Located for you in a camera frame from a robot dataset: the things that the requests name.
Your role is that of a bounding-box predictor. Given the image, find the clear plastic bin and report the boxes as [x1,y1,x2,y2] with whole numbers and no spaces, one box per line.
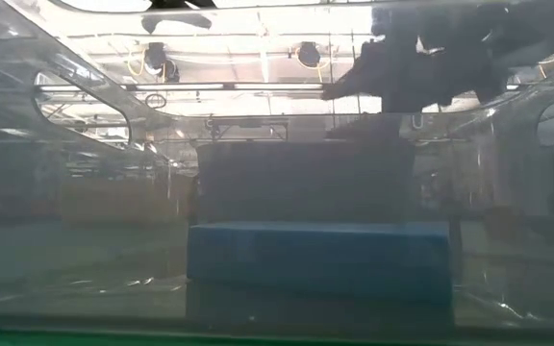
[0,0,554,333]

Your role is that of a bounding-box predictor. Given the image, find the green table mat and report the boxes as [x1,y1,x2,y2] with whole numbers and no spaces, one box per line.
[0,325,554,346]

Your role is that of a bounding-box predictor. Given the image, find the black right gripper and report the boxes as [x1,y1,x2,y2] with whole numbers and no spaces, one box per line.
[321,0,554,115]

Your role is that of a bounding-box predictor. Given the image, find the black overhead camera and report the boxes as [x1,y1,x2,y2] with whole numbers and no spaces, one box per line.
[297,40,322,69]

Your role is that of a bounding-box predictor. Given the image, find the black overhead device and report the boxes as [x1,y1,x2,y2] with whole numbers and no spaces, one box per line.
[141,40,181,84]

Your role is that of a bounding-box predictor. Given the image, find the overhead light bar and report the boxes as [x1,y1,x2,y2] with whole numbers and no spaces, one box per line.
[36,82,326,93]

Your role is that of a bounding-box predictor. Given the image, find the long blue block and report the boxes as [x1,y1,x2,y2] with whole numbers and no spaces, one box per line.
[186,220,453,309]

